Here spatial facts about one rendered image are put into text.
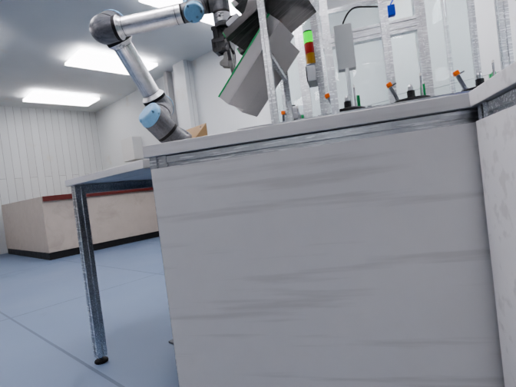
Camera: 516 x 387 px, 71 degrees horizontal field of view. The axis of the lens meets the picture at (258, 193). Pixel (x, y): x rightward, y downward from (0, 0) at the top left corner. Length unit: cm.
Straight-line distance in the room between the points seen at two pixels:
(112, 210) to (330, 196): 588
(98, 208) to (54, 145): 303
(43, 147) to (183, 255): 824
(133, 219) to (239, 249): 589
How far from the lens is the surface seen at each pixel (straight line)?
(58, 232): 623
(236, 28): 120
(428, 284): 85
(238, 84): 114
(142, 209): 679
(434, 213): 83
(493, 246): 82
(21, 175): 886
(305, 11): 137
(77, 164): 922
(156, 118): 174
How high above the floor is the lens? 73
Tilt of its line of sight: 1 degrees down
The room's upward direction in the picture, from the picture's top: 7 degrees counter-clockwise
